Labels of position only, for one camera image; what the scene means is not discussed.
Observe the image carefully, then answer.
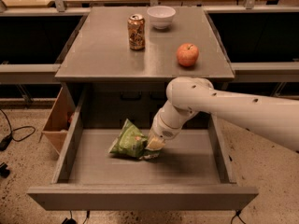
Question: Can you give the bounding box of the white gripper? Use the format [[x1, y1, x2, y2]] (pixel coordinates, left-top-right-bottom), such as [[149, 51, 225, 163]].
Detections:
[[146, 107, 183, 151]]

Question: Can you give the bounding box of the green jalapeno chip bag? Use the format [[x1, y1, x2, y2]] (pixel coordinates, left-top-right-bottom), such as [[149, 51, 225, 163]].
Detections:
[[108, 119, 160, 160]]

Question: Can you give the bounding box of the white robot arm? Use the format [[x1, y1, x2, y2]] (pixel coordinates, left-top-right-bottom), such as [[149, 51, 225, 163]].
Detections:
[[147, 77, 299, 151]]

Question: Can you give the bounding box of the open grey top drawer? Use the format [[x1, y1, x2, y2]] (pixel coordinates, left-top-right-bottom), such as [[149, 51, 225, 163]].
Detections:
[[28, 88, 258, 211]]

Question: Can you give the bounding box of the grey cabinet counter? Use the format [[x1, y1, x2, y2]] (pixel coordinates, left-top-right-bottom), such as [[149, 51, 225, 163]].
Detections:
[[56, 7, 234, 129]]

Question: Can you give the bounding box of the red apple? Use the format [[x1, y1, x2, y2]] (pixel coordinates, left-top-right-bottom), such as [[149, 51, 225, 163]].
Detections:
[[177, 43, 199, 67]]

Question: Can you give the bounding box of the cardboard box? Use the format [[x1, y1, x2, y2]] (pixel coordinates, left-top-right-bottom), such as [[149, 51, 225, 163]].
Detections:
[[42, 88, 74, 154]]

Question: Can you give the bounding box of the gold soda can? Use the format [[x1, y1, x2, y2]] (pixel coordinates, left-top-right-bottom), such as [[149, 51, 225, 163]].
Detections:
[[127, 14, 145, 50]]

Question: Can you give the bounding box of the white bowl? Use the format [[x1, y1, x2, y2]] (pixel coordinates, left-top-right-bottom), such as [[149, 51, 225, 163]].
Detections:
[[147, 6, 176, 29]]

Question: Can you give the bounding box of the black cable bottom right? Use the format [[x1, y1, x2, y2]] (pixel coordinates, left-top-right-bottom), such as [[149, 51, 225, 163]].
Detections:
[[230, 209, 248, 224]]

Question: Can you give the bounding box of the black cable under drawer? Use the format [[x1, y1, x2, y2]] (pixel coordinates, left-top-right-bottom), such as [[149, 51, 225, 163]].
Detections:
[[61, 210, 92, 224]]

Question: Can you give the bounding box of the grey metal rail frame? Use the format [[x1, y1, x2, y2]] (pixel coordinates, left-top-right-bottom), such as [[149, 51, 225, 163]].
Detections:
[[0, 0, 299, 114]]

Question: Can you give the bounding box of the black floor cable left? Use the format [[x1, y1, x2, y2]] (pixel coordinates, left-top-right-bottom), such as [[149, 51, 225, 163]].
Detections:
[[0, 108, 36, 152]]

